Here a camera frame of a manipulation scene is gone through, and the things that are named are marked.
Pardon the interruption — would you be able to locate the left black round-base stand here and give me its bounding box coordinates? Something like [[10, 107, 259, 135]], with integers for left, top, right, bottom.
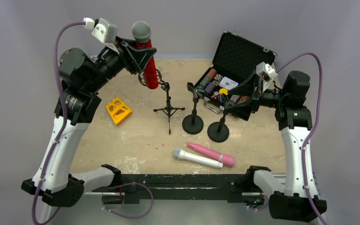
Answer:
[[182, 82, 204, 135]]

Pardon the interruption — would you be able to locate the white card deck box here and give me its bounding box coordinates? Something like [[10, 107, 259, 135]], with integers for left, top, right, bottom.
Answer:
[[219, 76, 239, 90]]

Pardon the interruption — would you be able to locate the black poker chip case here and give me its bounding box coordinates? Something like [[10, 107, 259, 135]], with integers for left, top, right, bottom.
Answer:
[[195, 31, 277, 114]]

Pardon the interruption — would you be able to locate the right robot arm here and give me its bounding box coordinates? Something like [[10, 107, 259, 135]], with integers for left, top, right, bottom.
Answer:
[[230, 71, 327, 223]]

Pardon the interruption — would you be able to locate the white microphone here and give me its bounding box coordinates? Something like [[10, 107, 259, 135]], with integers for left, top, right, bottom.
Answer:
[[172, 149, 224, 169]]

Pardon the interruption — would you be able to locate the yellow dealer button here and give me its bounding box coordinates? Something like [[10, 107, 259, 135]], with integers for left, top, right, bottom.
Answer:
[[219, 88, 228, 95]]

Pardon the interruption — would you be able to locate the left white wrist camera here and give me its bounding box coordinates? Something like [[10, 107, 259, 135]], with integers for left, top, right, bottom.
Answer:
[[83, 17, 120, 54]]

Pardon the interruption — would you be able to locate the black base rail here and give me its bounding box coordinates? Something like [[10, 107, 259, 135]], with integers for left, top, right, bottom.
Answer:
[[92, 174, 265, 207]]

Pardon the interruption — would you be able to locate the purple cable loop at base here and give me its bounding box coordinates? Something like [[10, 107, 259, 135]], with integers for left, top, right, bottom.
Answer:
[[101, 182, 155, 221]]

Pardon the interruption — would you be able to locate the black round-base stand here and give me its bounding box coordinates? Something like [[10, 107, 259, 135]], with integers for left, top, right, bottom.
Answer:
[[182, 82, 204, 135], [207, 94, 229, 143]]

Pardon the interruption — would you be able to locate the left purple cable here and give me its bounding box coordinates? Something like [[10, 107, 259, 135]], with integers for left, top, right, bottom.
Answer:
[[31, 21, 88, 225]]

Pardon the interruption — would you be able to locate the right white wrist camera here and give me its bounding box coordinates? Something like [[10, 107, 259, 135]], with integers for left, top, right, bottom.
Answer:
[[256, 62, 278, 92]]

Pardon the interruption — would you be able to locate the yellow plastic bracket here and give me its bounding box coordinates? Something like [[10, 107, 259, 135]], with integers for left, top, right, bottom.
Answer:
[[106, 97, 132, 125]]

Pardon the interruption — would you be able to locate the right black round-base stand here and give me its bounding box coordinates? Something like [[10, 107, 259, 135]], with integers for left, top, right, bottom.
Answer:
[[207, 94, 229, 143]]

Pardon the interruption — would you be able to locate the black tripod shock mount stand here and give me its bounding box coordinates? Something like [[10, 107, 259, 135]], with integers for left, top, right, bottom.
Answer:
[[153, 69, 185, 135]]

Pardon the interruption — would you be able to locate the red glitter microphone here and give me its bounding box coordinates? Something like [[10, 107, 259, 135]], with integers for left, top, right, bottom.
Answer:
[[132, 21, 158, 90]]

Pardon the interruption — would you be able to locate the pink microphone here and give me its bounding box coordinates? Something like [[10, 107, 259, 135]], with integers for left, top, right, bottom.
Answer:
[[187, 142, 236, 167]]

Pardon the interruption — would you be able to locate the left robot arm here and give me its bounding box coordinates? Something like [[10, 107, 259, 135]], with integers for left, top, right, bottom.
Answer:
[[21, 37, 156, 207]]

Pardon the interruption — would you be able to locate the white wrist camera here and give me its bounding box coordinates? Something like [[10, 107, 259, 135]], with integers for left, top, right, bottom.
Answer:
[[83, 17, 120, 54], [256, 62, 278, 92]]

